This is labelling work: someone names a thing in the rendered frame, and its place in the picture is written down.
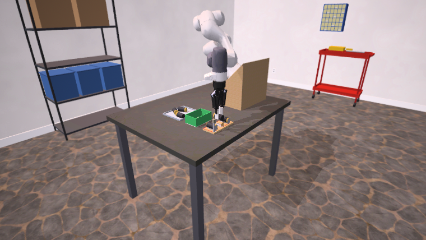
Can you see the green open box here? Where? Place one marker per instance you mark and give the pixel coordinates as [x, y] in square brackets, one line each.
[198, 117]

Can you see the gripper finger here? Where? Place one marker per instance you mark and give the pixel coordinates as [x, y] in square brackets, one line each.
[215, 103]
[222, 101]

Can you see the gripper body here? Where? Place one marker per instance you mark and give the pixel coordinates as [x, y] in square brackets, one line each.
[218, 86]

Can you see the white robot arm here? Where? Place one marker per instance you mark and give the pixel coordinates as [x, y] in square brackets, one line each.
[223, 65]

